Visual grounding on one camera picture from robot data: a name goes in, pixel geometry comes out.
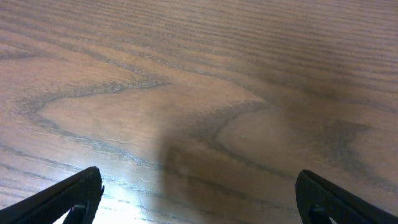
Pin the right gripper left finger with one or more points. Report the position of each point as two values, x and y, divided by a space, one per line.
77 197

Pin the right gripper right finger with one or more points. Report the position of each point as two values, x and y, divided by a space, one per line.
321 201

